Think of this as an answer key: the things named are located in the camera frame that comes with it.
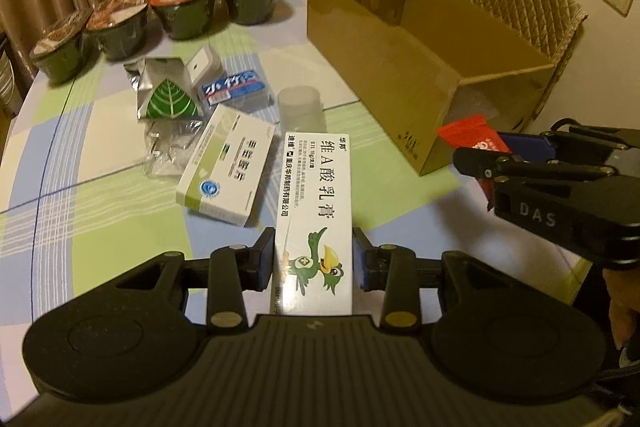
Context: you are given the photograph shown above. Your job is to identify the red snack packet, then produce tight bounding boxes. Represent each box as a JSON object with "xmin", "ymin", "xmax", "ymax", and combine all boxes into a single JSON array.
[{"xmin": 437, "ymin": 115, "xmax": 512, "ymax": 210}]

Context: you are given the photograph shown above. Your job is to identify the white ointment box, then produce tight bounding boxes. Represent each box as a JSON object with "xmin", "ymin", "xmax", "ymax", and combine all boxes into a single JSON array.
[{"xmin": 271, "ymin": 132, "xmax": 352, "ymax": 317}]

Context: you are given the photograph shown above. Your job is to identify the white green tablet box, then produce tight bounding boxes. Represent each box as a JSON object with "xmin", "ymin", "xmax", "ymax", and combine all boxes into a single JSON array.
[{"xmin": 176, "ymin": 105, "xmax": 274, "ymax": 227}]

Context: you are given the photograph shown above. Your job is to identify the clear bag metal hooks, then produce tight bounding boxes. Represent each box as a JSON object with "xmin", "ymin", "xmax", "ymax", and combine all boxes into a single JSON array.
[{"xmin": 143, "ymin": 119, "xmax": 206, "ymax": 178}]

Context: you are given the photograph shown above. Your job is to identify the translucent plastic cup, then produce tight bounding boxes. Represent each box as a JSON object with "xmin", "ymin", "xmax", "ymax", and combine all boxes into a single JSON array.
[{"xmin": 278, "ymin": 86, "xmax": 326, "ymax": 138}]

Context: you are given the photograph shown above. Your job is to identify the blue dental floss box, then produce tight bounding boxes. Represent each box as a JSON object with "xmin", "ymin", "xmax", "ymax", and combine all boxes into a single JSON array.
[{"xmin": 196, "ymin": 69, "xmax": 270, "ymax": 113}]

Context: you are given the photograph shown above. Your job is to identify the silver green leaf pouch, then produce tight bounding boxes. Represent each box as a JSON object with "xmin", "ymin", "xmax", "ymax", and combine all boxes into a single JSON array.
[{"xmin": 124, "ymin": 57, "xmax": 204, "ymax": 120}]

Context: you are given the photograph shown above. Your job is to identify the white square plastic case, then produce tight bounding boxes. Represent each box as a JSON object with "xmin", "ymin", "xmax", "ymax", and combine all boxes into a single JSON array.
[{"xmin": 186, "ymin": 44, "xmax": 224, "ymax": 89}]

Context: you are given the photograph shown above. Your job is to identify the brown cardboard box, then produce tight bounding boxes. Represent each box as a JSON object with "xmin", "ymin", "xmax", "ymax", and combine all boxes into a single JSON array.
[{"xmin": 307, "ymin": 0, "xmax": 554, "ymax": 176}]

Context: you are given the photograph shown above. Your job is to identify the quilted chair cushion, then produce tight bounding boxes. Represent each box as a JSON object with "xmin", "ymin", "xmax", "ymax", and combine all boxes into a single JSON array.
[{"xmin": 470, "ymin": 0, "xmax": 588, "ymax": 121}]

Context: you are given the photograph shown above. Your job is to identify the checkered tablecloth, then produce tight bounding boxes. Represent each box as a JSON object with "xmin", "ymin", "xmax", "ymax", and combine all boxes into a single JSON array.
[{"xmin": 0, "ymin": 0, "xmax": 586, "ymax": 413}]

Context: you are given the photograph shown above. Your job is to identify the red lid noodle bowl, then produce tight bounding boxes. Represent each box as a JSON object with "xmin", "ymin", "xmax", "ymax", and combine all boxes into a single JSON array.
[{"xmin": 150, "ymin": 0, "xmax": 215, "ymax": 40}]

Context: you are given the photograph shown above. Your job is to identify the maroon lid noodle bowl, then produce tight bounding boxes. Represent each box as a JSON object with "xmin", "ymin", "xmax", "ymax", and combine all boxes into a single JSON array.
[{"xmin": 86, "ymin": 0, "xmax": 149, "ymax": 62}]

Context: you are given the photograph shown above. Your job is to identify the dark lid noodle bowl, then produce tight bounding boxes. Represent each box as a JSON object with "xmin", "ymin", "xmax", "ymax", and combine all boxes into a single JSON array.
[{"xmin": 29, "ymin": 9, "xmax": 92, "ymax": 86}]

